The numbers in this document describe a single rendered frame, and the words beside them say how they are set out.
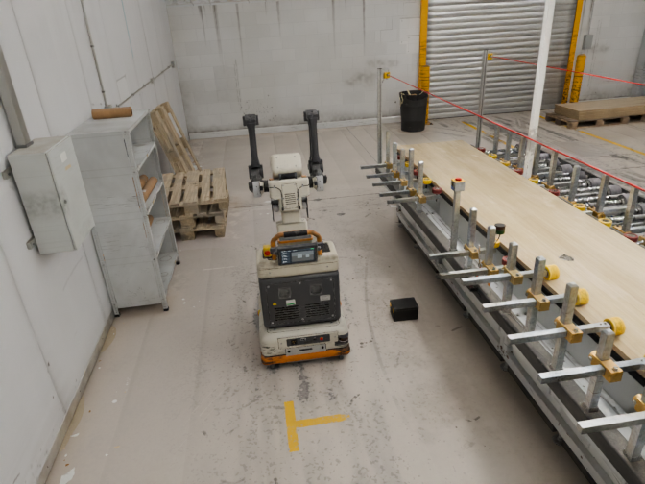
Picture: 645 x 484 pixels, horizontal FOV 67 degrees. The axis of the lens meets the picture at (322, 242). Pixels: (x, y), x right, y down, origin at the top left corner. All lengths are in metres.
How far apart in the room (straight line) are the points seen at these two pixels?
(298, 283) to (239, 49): 7.32
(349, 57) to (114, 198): 7.08
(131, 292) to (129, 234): 0.53
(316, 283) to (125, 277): 1.74
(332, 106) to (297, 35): 1.51
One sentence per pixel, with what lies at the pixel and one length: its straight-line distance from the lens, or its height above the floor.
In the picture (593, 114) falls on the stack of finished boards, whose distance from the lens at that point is 10.52.
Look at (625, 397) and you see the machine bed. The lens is 2.60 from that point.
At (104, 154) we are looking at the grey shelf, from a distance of 3.97.
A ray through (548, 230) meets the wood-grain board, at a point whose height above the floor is 0.90.
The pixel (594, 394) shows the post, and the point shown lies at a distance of 2.38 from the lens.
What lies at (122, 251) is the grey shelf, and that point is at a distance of 4.24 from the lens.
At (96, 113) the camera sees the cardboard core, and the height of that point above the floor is 1.60.
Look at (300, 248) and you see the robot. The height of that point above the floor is 0.93.
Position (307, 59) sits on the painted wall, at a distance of 10.18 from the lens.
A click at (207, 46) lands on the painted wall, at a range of 10.12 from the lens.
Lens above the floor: 2.29
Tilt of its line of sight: 26 degrees down
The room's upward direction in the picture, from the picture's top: 3 degrees counter-clockwise
